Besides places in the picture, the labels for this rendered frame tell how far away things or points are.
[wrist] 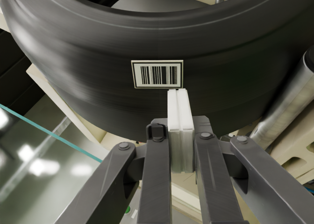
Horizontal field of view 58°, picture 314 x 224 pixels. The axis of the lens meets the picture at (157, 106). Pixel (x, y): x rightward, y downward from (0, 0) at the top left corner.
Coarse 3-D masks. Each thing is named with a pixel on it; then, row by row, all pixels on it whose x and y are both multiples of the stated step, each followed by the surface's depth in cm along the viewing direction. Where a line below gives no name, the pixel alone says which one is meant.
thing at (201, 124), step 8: (200, 120) 18; (208, 120) 18; (200, 128) 17; (208, 128) 17; (224, 144) 16; (224, 152) 15; (232, 152) 15; (232, 160) 15; (232, 168) 15; (240, 168) 15; (232, 176) 15; (240, 176) 15; (248, 176) 15
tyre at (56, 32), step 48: (0, 0) 44; (48, 0) 38; (96, 0) 76; (240, 0) 35; (288, 0) 35; (48, 48) 38; (96, 48) 35; (144, 48) 34; (192, 48) 33; (240, 48) 34; (288, 48) 36; (96, 96) 39; (144, 96) 37; (192, 96) 36; (240, 96) 38
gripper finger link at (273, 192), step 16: (240, 144) 14; (256, 144) 14; (240, 160) 14; (256, 160) 13; (272, 160) 13; (256, 176) 12; (272, 176) 12; (288, 176) 12; (240, 192) 14; (256, 192) 13; (272, 192) 11; (288, 192) 11; (304, 192) 11; (256, 208) 13; (272, 208) 11; (288, 208) 10; (304, 208) 10
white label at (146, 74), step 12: (132, 60) 33; (144, 60) 33; (156, 60) 33; (168, 60) 32; (180, 60) 32; (144, 72) 34; (156, 72) 33; (168, 72) 33; (180, 72) 33; (144, 84) 35; (156, 84) 35; (168, 84) 35; (180, 84) 34
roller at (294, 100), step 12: (312, 48) 34; (300, 60) 36; (312, 60) 34; (300, 72) 36; (312, 72) 34; (288, 84) 40; (300, 84) 37; (312, 84) 36; (276, 96) 45; (288, 96) 41; (300, 96) 39; (312, 96) 38; (276, 108) 45; (288, 108) 43; (300, 108) 42; (264, 120) 51; (276, 120) 47; (288, 120) 46; (252, 132) 60; (264, 132) 53; (276, 132) 51; (264, 144) 58
